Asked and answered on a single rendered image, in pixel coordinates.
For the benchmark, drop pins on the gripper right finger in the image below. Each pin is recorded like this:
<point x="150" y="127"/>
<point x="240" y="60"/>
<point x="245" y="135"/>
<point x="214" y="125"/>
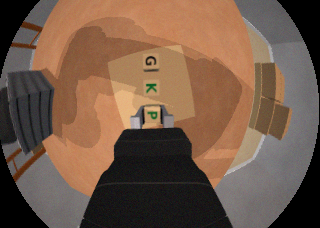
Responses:
<point x="166" y="119"/>

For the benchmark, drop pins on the tan square mat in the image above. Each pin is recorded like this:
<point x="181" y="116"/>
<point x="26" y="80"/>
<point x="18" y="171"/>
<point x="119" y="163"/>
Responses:
<point x="126" y="76"/>

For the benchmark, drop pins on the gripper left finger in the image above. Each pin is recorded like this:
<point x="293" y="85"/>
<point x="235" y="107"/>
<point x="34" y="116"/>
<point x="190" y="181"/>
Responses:
<point x="138" y="120"/>

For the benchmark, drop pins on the beige letter block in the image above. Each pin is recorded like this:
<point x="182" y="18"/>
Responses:
<point x="152" y="113"/>
<point x="150" y="62"/>
<point x="151" y="88"/>

